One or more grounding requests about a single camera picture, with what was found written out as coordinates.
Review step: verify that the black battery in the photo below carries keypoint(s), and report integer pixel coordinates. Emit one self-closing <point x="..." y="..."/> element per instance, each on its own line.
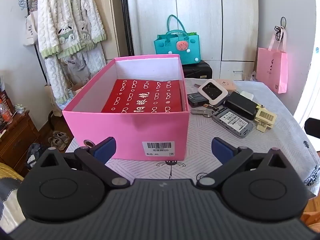
<point x="196" y="99"/>

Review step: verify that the white portable router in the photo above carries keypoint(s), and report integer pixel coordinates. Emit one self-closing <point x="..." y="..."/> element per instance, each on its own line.
<point x="212" y="91"/>

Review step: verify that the white tote bag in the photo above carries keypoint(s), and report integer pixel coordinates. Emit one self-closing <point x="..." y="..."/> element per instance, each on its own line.
<point x="30" y="30"/>

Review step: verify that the metal keys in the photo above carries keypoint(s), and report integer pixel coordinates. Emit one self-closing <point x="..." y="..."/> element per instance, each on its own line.
<point x="203" y="111"/>

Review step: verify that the black power bank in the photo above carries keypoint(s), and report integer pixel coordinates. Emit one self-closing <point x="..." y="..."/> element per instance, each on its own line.
<point x="240" y="103"/>

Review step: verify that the grey device with label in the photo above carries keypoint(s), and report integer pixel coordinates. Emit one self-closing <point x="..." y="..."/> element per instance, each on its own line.
<point x="232" y="122"/>

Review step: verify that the white fleece pajama top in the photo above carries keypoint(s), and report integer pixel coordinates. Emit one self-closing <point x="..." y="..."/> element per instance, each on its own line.
<point x="62" y="10"/>

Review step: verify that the yellow bedding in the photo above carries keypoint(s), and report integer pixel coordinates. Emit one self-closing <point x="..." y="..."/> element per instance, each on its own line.
<point x="10" y="171"/>

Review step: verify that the grey quilt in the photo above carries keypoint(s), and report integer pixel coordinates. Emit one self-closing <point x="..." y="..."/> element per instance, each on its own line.
<point x="10" y="205"/>

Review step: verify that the white wardrobe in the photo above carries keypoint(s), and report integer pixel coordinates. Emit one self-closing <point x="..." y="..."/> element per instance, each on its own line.
<point x="200" y="5"/>

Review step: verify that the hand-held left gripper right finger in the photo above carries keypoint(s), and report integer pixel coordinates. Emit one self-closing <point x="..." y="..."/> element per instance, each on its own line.
<point x="221" y="148"/>

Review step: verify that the white patterned tablecloth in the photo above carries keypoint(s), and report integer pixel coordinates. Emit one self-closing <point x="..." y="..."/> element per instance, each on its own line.
<point x="197" y="130"/>

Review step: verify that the black stand pole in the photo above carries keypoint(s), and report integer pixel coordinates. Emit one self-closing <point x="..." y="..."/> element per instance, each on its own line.
<point x="127" y="17"/>

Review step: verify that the black suitcase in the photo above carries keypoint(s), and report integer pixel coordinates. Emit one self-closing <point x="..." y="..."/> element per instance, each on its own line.
<point x="197" y="70"/>

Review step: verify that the pink paper bag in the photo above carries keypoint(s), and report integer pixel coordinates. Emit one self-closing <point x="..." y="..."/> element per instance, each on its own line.
<point x="271" y="67"/>

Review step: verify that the red printed bag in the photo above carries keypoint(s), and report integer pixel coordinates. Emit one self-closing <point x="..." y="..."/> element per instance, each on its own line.
<point x="140" y="97"/>

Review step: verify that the wooden cabinet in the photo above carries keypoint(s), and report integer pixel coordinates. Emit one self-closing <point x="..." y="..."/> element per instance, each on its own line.
<point x="17" y="140"/>

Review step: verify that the teal felt handbag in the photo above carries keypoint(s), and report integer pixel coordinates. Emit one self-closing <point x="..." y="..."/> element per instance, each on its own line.
<point x="175" y="52"/>

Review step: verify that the white fleece pajama pants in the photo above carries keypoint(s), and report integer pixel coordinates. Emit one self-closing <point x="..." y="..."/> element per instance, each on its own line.
<point x="53" y="75"/>

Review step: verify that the pink cardboard box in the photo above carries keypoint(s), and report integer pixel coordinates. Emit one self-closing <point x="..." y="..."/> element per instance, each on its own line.
<point x="100" y="130"/>

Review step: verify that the beige cabinet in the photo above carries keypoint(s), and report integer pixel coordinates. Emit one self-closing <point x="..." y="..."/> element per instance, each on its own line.
<point x="110" y="17"/>

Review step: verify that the white plastic bag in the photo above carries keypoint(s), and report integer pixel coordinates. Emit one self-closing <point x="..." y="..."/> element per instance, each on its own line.
<point x="75" y="65"/>

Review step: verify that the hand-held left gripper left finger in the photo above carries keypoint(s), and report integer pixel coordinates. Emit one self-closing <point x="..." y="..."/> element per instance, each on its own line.
<point x="106" y="148"/>

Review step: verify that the orange drink bottle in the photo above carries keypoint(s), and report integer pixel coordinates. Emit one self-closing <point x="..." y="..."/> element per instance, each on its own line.
<point x="5" y="112"/>

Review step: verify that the cream plastic device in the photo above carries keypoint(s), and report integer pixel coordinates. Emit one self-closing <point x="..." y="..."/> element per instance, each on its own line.
<point x="266" y="117"/>

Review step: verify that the grey sneaker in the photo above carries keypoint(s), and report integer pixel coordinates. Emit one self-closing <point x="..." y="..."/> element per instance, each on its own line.
<point x="55" y="143"/>
<point x="62" y="137"/>

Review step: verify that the pink round compact case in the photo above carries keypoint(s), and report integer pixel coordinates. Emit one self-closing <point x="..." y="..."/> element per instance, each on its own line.
<point x="228" y="83"/>

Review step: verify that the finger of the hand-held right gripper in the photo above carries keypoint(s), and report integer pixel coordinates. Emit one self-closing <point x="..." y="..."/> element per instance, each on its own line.
<point x="313" y="128"/>

